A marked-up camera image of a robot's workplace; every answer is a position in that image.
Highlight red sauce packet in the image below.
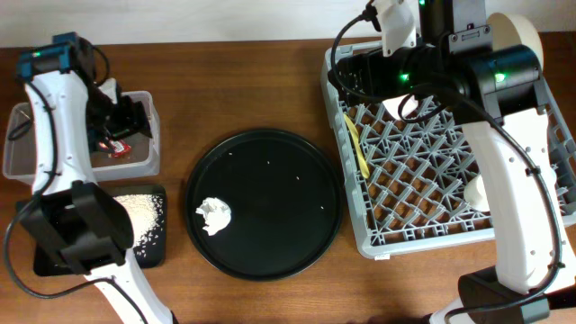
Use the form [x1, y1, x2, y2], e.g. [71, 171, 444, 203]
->
[96, 139, 131, 158]

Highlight rice grains pile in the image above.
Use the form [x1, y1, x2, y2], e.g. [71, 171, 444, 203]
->
[115, 194, 165, 257]

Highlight white napkin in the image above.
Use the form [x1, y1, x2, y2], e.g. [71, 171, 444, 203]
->
[195, 197, 231, 236]

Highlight yellow plastic knife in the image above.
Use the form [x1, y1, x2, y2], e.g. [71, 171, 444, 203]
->
[344, 114, 370, 179]

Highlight pink bowl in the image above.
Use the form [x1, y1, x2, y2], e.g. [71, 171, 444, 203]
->
[382, 95, 419, 121]

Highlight white cup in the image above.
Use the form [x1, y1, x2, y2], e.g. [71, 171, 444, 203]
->
[463, 175, 490, 212]

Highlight cream shallow bowl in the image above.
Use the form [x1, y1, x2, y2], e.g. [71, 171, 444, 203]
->
[487, 13, 545, 68]

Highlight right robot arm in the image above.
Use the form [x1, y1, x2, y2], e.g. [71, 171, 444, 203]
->
[328, 1, 575, 323]

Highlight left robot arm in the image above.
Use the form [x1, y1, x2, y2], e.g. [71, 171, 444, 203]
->
[13, 32, 176, 323]

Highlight grey dishwasher rack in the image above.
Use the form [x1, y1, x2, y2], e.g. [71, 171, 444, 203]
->
[319, 27, 576, 260]

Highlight clear plastic bin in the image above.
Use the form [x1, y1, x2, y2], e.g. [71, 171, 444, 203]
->
[1, 91, 160, 185]

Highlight black rectangular tray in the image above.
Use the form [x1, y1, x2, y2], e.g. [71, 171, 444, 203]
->
[31, 183, 167, 277]

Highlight round black serving tray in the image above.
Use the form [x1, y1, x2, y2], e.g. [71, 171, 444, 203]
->
[184, 129, 344, 282]

